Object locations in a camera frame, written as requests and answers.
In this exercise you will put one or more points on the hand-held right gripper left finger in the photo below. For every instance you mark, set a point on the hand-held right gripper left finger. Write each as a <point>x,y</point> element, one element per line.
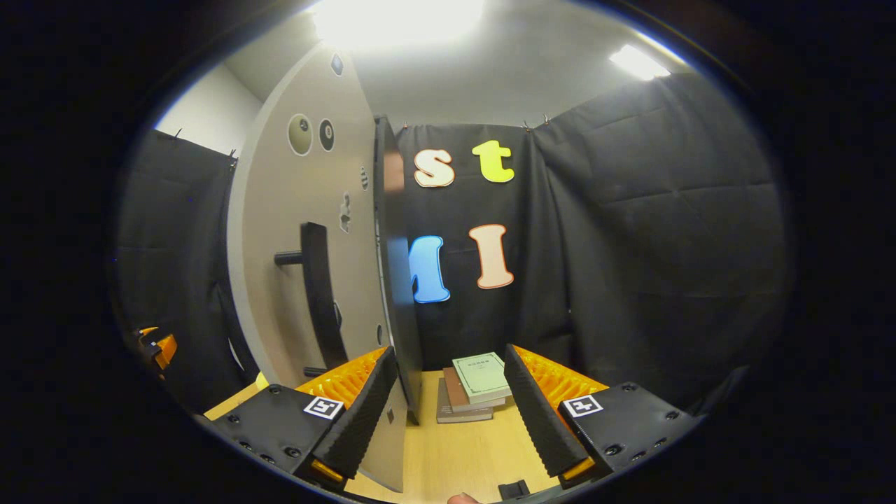
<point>360,413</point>

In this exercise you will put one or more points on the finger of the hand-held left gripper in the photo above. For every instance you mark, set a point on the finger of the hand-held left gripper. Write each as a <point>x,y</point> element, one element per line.
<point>148,331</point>
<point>166,350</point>

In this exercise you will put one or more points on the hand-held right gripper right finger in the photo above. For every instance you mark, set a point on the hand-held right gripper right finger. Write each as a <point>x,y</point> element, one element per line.
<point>535,420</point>

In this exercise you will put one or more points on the beige cabinet door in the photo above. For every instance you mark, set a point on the beige cabinet door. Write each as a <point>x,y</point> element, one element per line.
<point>280,196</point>

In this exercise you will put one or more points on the green book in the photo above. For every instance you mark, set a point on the green book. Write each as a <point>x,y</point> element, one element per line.
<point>481,376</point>

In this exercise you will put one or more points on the yellow soft toy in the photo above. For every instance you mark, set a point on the yellow soft toy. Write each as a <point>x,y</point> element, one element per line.
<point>262,381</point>

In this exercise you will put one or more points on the black backdrop cloth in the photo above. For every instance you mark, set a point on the black backdrop cloth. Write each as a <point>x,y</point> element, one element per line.
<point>665,245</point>

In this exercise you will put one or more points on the small ceiling light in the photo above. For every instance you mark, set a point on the small ceiling light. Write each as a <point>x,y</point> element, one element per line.
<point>638,63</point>

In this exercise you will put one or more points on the large ceiling light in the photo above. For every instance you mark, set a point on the large ceiling light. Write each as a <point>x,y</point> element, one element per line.
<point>399,21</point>

